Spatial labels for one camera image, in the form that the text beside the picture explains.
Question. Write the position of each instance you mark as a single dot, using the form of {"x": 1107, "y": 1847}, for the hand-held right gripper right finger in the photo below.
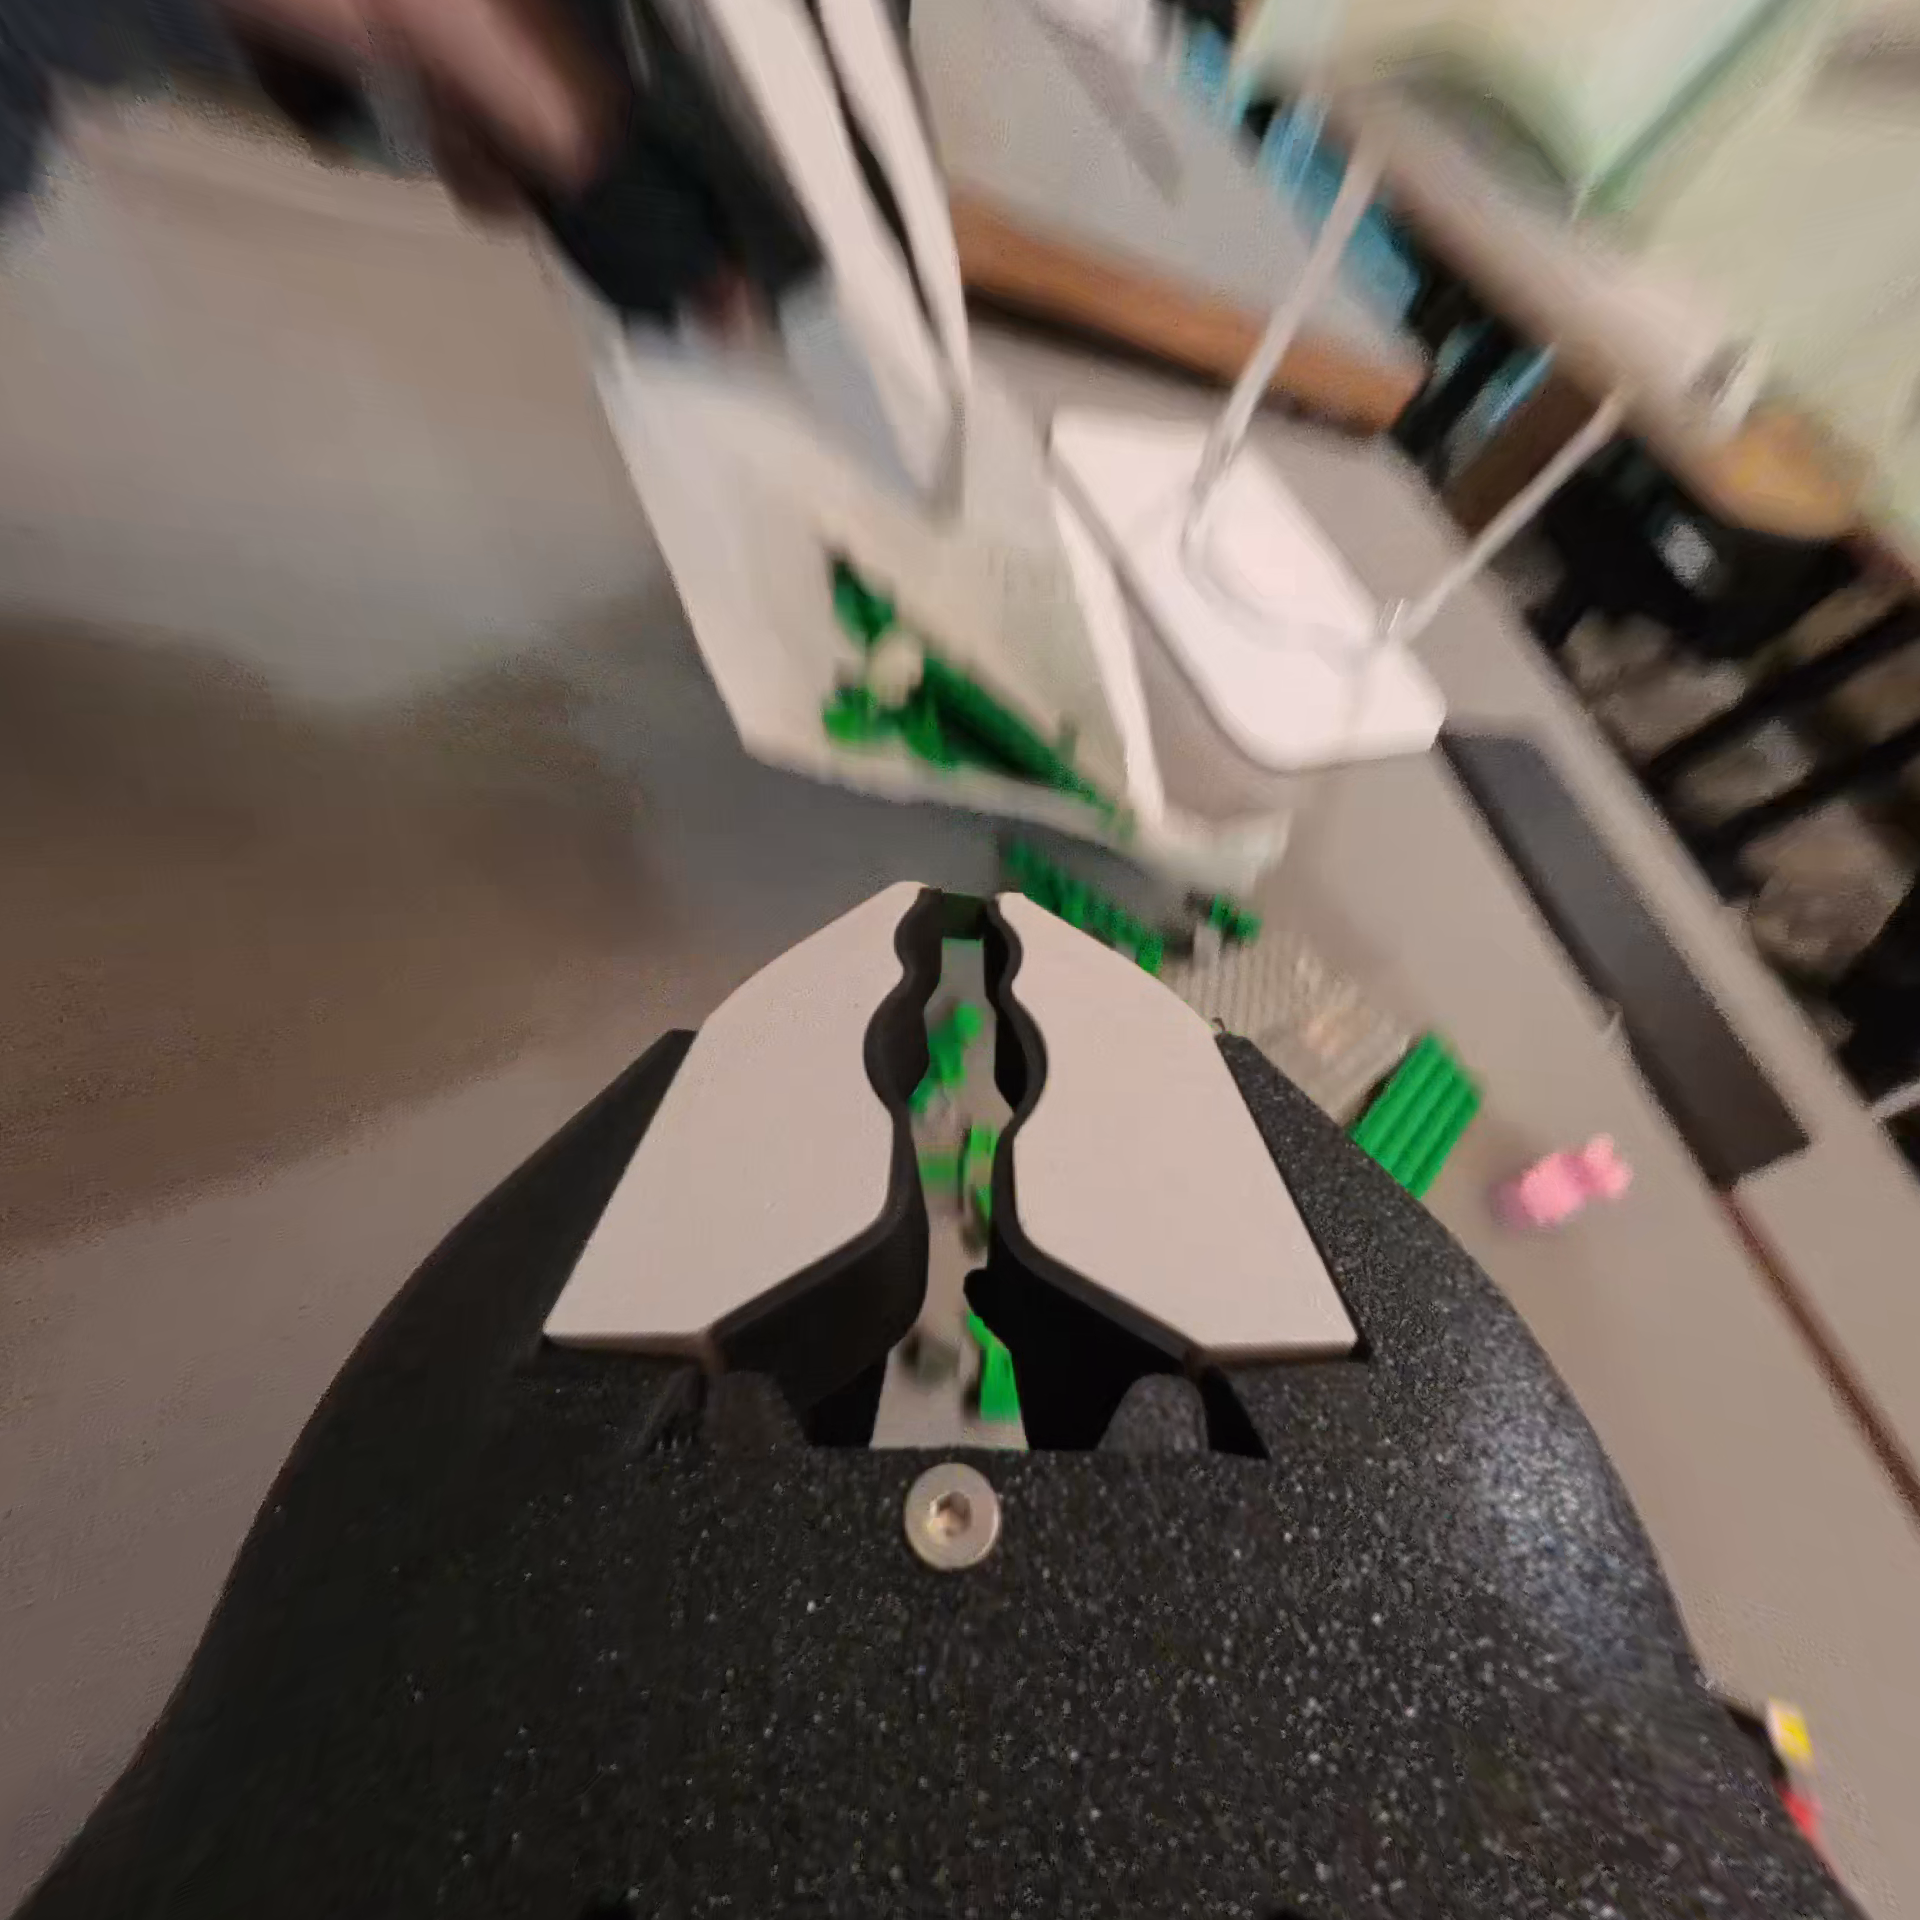
{"x": 1170, "y": 1184}

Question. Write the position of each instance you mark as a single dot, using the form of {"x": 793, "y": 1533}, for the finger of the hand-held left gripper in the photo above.
{"x": 907, "y": 149}
{"x": 840, "y": 225}

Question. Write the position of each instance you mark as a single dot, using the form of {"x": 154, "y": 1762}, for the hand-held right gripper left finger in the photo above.
{"x": 751, "y": 1184}

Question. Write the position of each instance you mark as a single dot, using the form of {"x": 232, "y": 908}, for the white printed paper bag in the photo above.
{"x": 704, "y": 494}

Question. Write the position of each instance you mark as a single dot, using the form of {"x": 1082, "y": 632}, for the grey desk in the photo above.
{"x": 300, "y": 901}

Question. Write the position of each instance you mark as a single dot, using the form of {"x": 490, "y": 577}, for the white desk lamp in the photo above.
{"x": 1275, "y": 661}

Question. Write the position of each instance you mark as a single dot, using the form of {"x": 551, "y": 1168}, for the person's left hand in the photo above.
{"x": 480, "y": 90}

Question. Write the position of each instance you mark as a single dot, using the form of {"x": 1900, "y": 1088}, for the grey toy baseplate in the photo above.
{"x": 1289, "y": 1036}

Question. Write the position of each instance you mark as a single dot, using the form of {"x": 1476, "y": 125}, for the large green toy baseplate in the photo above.
{"x": 1417, "y": 1119}

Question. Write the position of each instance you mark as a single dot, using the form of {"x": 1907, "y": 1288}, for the wood edged table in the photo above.
{"x": 1170, "y": 322}

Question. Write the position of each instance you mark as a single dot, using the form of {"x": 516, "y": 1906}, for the pink toy brick pig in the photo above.
{"x": 1559, "y": 1184}

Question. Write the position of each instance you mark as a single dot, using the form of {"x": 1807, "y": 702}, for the black toy brick assembly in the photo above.
{"x": 1778, "y": 1769}

